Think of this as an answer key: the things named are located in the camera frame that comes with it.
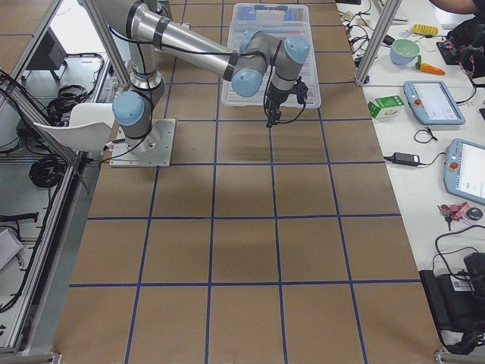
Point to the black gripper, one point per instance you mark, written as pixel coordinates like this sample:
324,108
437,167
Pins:
274,100

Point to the clear plastic storage box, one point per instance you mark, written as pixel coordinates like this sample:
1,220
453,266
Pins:
269,14

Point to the green white carton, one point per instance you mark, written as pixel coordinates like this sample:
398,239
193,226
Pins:
385,107

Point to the black power adapter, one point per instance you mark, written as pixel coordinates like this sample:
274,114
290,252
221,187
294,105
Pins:
401,158

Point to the green blue bowl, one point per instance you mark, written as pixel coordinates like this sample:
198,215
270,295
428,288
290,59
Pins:
403,51

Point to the teach pendant upper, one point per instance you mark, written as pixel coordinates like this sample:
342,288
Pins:
431,103

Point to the teach pendant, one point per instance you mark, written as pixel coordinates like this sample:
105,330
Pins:
463,173
431,103

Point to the toy carrot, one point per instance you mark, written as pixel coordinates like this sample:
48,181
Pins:
428,68

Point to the yellow toy corn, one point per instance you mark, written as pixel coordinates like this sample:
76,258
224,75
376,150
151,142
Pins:
425,30

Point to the white chair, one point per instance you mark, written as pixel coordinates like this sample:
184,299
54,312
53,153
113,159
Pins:
89,128

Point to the teach pendant lower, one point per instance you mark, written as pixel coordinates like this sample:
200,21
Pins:
463,173

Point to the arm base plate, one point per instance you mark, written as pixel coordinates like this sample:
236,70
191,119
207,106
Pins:
154,151

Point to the aluminium frame post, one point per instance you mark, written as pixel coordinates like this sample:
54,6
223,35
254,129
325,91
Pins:
383,24

